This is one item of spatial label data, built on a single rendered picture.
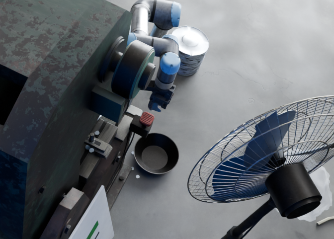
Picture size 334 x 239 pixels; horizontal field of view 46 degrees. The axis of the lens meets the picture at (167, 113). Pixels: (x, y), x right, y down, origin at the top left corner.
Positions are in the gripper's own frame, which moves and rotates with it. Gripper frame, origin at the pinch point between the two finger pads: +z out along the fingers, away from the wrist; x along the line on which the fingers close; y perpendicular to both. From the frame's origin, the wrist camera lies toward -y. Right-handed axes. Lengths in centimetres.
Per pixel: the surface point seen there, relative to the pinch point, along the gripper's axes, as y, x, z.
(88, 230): -1, -50, 40
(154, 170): 13, 15, 83
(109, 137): -11.0, -15.6, 14.7
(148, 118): 0.5, 0.4, 9.2
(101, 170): -7.7, -28.2, 23.2
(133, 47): -7, -23, -57
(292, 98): 84, 129, 86
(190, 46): -6, 107, 61
